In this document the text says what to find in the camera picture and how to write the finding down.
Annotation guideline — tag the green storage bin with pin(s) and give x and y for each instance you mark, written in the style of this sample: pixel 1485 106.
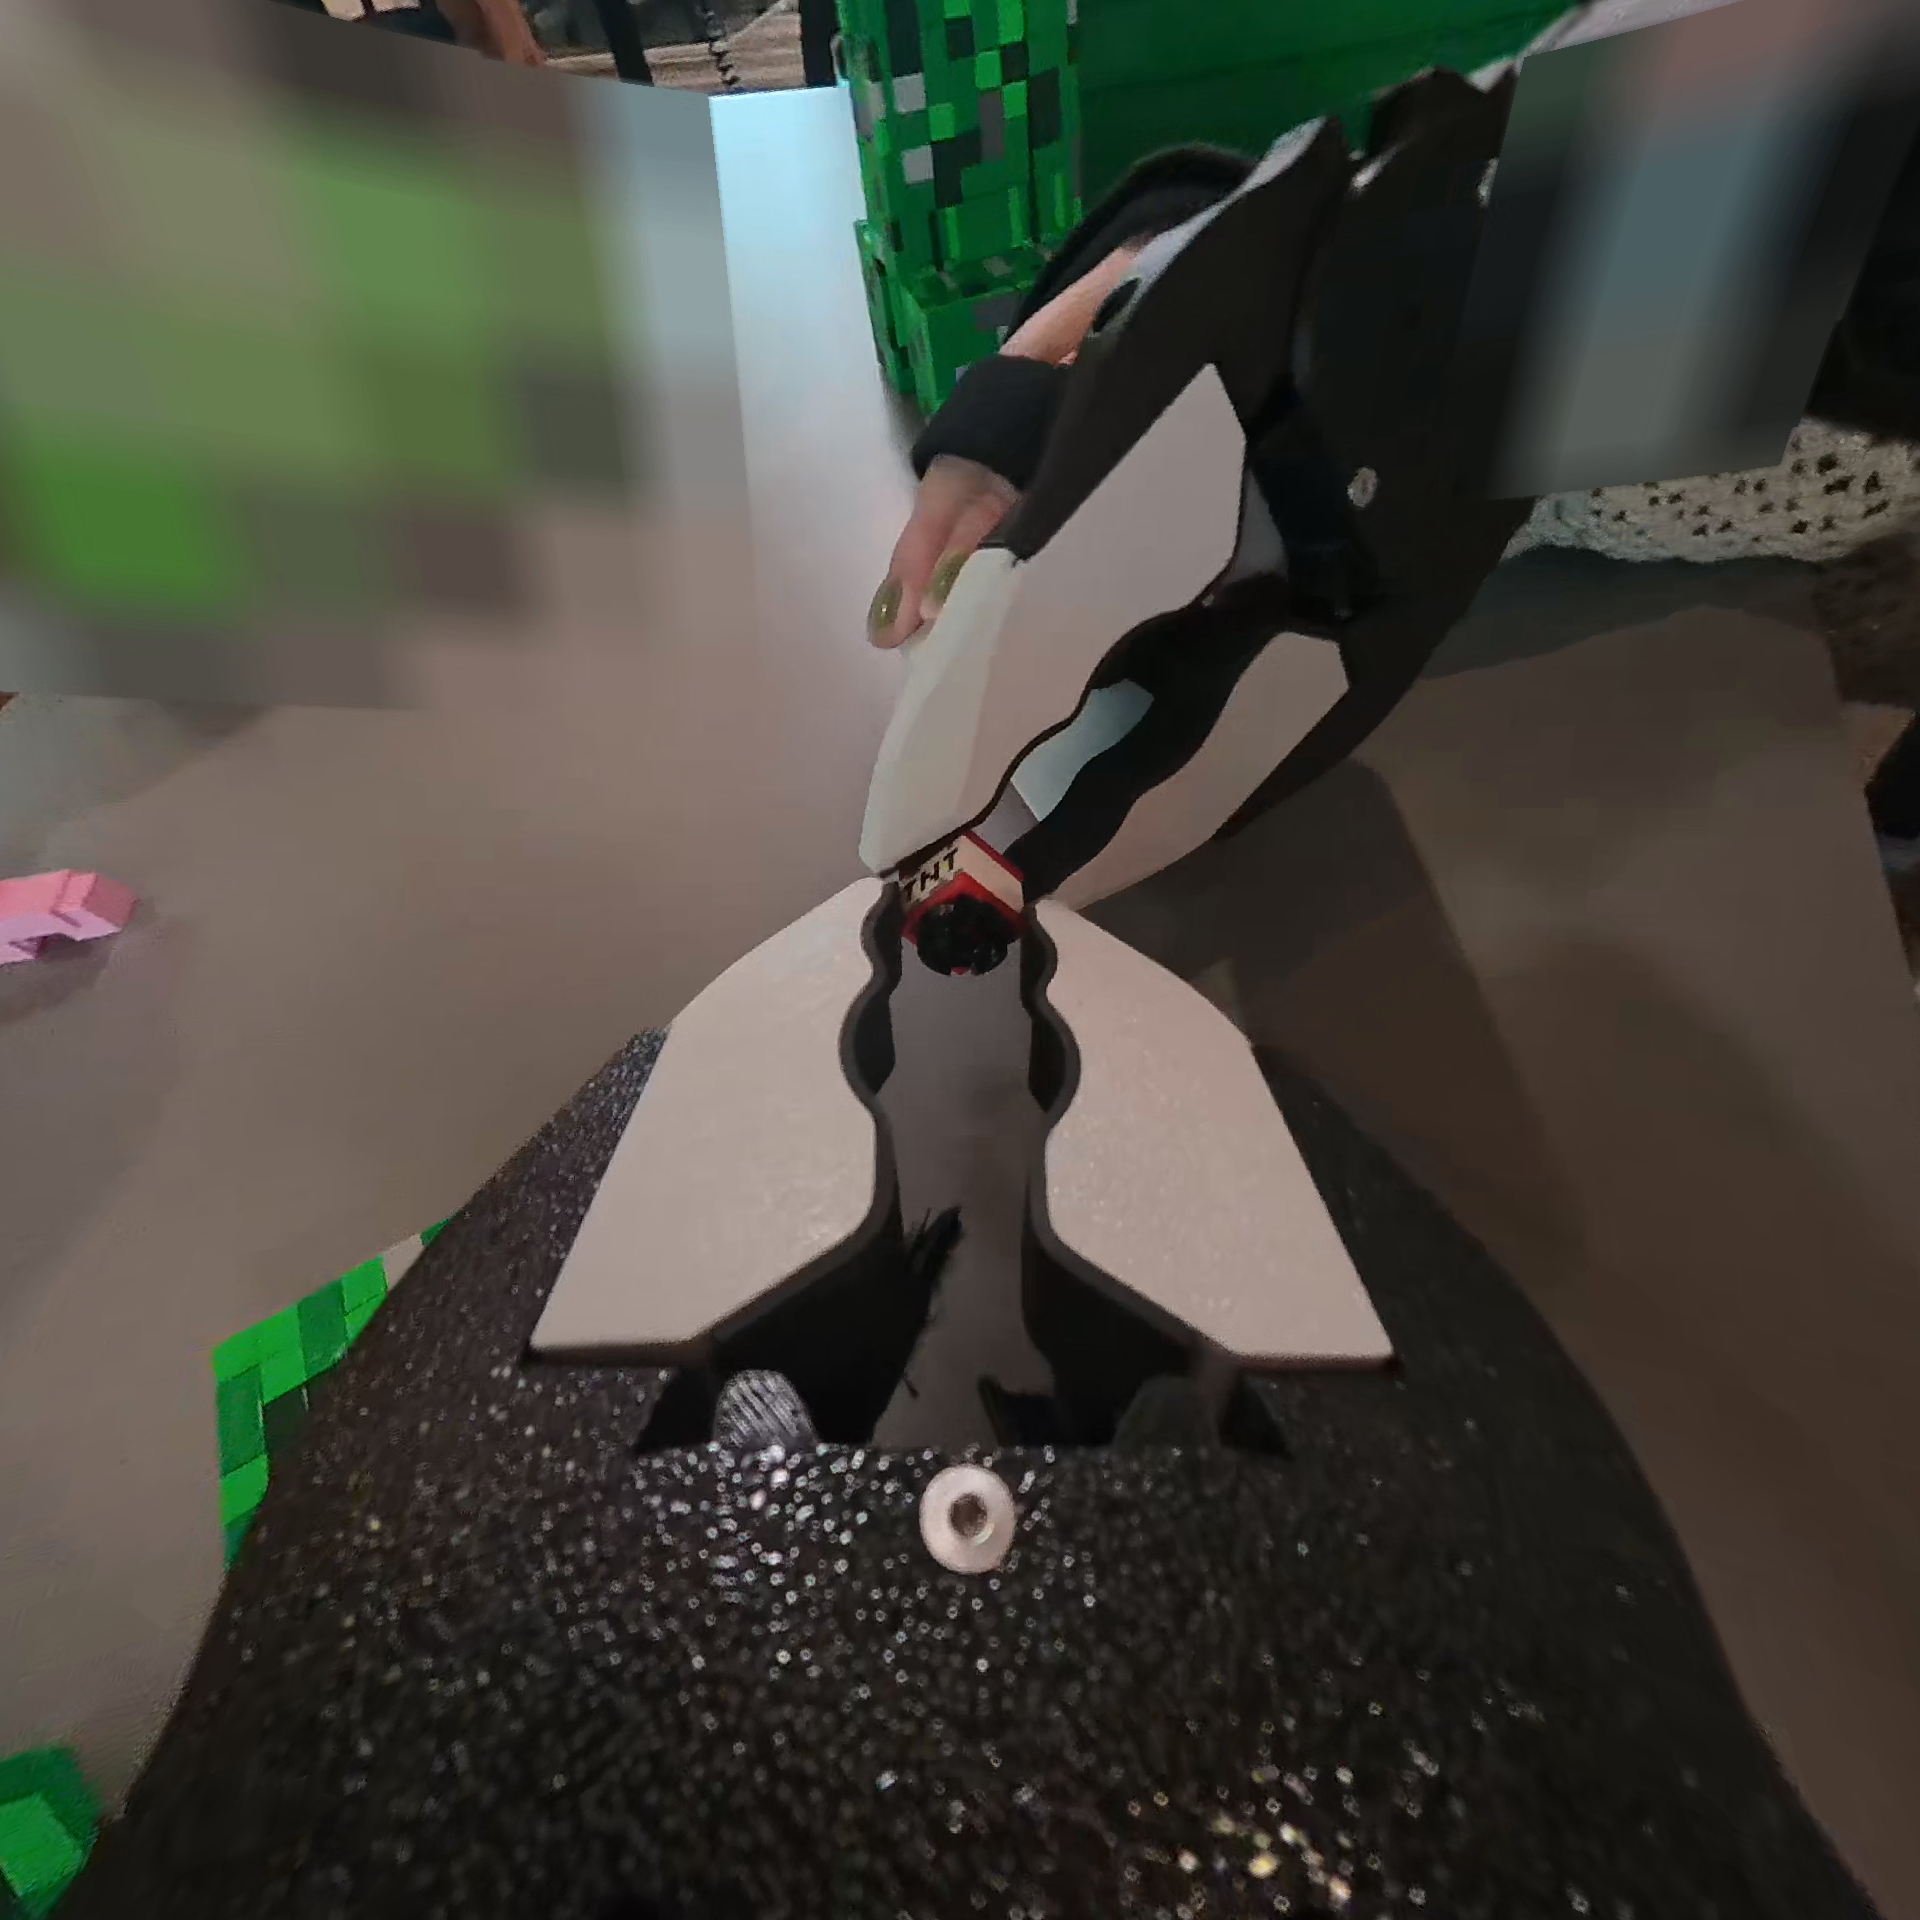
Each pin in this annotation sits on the green storage bin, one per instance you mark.
pixel 1202 59

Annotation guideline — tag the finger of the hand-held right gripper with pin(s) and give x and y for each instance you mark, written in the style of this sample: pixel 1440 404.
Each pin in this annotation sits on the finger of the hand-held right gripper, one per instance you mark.
pixel 1080 556
pixel 1260 749

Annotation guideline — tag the pink lego pig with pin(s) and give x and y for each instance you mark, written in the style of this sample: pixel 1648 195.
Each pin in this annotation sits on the pink lego pig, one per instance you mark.
pixel 60 914

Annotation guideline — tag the person's right hand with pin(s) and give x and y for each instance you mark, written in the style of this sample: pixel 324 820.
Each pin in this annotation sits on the person's right hand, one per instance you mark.
pixel 962 516

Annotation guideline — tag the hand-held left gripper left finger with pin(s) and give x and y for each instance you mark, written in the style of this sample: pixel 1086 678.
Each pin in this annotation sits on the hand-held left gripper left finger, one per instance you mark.
pixel 734 1171

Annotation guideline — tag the green lego creeper body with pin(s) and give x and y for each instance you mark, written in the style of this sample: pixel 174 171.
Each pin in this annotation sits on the green lego creeper body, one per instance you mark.
pixel 962 164

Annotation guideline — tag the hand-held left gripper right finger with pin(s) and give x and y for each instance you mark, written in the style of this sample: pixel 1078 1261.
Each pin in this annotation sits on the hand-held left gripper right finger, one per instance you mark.
pixel 1202 1185

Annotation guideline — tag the green lego creeper head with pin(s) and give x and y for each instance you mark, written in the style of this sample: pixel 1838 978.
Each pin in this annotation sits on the green lego creeper head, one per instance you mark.
pixel 285 1381

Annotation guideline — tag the red lego block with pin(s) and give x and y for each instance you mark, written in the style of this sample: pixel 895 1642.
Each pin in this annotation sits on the red lego block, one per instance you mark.
pixel 962 878

